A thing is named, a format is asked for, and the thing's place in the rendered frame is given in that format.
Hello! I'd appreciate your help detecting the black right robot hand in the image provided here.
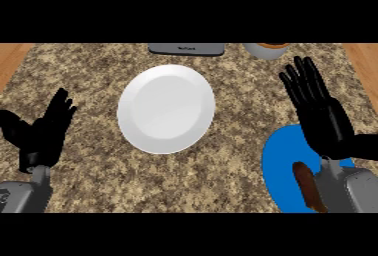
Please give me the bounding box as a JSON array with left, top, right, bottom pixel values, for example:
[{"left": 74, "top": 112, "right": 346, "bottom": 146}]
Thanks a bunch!
[{"left": 278, "top": 55, "right": 378, "bottom": 161}]

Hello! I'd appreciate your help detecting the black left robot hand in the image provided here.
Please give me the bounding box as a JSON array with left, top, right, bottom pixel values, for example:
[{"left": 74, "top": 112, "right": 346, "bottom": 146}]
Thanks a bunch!
[{"left": 0, "top": 87, "right": 79, "bottom": 174}]

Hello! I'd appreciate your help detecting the blue round plate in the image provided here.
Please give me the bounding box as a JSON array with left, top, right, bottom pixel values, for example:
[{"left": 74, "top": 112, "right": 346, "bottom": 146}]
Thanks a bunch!
[{"left": 261, "top": 123, "right": 358, "bottom": 214}]

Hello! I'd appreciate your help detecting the brown sweet potato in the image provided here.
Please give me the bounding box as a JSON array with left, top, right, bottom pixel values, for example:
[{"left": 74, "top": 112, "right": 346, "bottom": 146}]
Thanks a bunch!
[{"left": 292, "top": 161, "right": 330, "bottom": 214}]

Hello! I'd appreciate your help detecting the white oval plate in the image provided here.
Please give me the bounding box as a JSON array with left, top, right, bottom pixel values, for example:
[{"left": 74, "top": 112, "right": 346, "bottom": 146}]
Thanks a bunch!
[{"left": 117, "top": 64, "right": 218, "bottom": 155}]

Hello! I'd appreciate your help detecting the grey cup with brown contents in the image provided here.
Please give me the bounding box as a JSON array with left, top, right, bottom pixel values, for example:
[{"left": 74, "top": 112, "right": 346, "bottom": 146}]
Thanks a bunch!
[{"left": 243, "top": 42, "right": 290, "bottom": 61}]

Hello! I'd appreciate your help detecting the dark grey flat appliance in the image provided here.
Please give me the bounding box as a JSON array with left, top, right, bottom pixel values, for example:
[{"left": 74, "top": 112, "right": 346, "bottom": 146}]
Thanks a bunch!
[{"left": 148, "top": 42, "right": 227, "bottom": 57}]

